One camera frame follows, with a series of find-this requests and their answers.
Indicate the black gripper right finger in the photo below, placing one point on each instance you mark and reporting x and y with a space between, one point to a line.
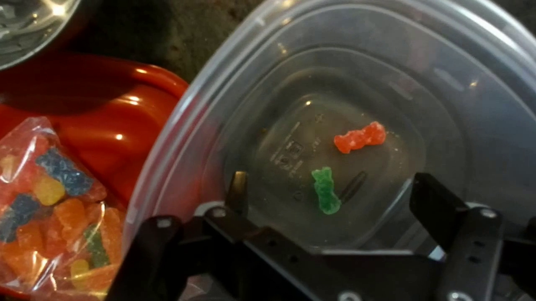
469 236

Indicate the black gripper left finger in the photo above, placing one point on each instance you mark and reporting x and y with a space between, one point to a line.
227 221

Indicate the green gummy candy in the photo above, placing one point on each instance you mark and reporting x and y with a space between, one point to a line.
324 186

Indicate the red gummy candy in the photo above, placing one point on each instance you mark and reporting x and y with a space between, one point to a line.
372 134

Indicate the transparent plastic bowl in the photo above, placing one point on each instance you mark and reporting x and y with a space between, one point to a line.
451 81

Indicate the silver metal bowl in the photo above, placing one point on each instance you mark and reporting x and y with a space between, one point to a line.
29 27

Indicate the red plastic plate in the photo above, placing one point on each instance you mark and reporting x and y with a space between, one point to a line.
106 113

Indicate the bag of gummy candies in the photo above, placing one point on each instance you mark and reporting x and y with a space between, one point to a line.
59 231

